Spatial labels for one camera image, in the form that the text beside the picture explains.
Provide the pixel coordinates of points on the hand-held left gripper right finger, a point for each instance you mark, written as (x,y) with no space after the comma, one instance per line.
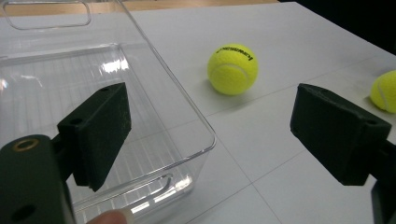
(339,137)

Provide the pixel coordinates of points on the yellow tennis ball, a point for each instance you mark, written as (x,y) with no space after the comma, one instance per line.
(386,91)
(233,69)

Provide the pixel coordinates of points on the clear plastic container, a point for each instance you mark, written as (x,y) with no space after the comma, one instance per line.
(162,102)

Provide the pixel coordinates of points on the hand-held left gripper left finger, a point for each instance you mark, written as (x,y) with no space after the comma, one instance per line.
(96,133)

